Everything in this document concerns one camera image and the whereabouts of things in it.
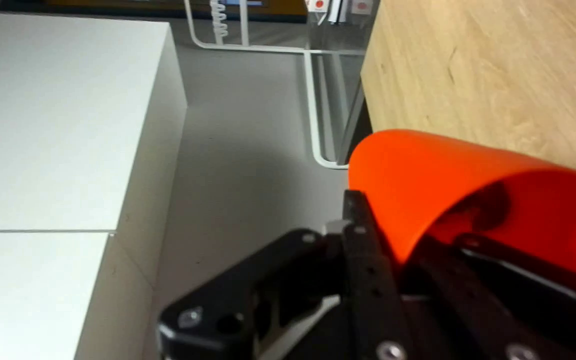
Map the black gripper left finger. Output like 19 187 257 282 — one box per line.
157 187 413 360

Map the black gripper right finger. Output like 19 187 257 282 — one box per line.
404 229 576 360

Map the orange plastic cup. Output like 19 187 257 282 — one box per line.
344 127 576 288

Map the red and white box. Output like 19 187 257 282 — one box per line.
305 0 379 25

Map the white metal wire rack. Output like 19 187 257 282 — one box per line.
183 0 373 171

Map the white wall cabinet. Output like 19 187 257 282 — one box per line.
0 10 190 360

